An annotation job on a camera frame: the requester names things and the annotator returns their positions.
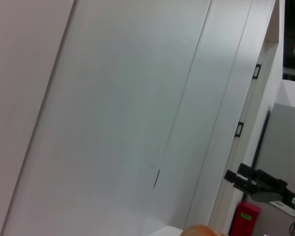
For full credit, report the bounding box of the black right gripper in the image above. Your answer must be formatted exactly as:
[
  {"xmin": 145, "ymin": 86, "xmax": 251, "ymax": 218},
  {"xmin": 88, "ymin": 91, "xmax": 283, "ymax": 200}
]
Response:
[{"xmin": 224, "ymin": 162, "xmax": 295, "ymax": 215}]

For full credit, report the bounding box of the striped orange bread loaf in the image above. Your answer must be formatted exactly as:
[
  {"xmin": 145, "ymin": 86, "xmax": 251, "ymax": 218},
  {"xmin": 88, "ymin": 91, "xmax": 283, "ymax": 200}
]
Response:
[{"xmin": 181, "ymin": 224, "xmax": 229, "ymax": 236}]

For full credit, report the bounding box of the red box with green label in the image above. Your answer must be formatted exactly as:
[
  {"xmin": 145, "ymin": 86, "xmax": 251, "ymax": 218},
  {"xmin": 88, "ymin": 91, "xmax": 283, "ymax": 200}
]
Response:
[{"xmin": 232, "ymin": 201, "xmax": 262, "ymax": 236}]

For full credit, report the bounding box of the grey partition panel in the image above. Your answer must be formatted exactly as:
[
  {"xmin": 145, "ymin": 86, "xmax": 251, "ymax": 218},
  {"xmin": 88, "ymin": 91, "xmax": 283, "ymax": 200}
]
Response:
[{"xmin": 253, "ymin": 102, "xmax": 295, "ymax": 195}]

